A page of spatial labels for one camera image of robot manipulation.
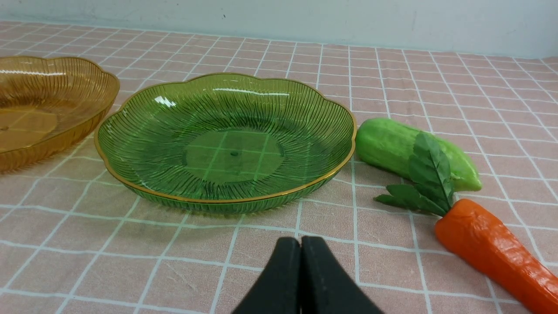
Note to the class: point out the orange carrot toy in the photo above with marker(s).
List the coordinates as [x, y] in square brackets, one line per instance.
[468, 230]

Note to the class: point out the green ribbed plastic plate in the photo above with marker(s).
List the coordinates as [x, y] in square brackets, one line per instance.
[227, 143]

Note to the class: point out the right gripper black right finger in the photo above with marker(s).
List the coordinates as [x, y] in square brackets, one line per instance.
[325, 287]

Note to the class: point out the green cucumber toy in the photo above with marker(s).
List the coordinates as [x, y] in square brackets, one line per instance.
[388, 144]

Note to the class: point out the amber ribbed plastic plate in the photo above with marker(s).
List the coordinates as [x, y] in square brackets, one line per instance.
[49, 104]

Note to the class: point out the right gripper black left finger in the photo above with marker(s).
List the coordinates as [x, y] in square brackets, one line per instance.
[276, 290]

